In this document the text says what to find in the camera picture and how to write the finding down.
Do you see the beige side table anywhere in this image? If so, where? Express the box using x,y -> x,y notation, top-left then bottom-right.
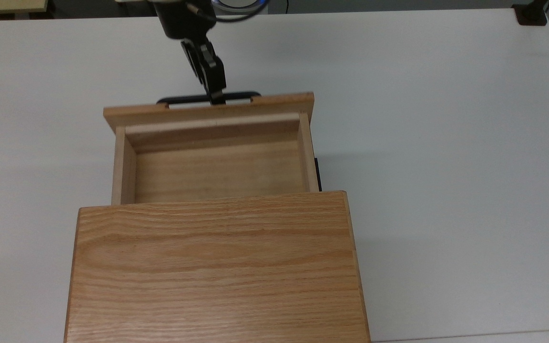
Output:
0,0 -> 49,16

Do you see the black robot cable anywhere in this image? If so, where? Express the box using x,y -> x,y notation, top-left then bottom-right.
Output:
185,2 -> 262,23

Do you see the black table clamp mount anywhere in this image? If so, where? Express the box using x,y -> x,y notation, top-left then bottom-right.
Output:
512,0 -> 549,26

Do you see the wooden drawer with black handle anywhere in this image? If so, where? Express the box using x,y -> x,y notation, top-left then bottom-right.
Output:
102,91 -> 323,206

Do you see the wooden drawer cabinet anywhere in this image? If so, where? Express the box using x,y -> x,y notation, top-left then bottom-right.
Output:
63,190 -> 372,343

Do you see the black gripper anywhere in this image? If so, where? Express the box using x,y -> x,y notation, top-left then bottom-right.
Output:
152,0 -> 228,105

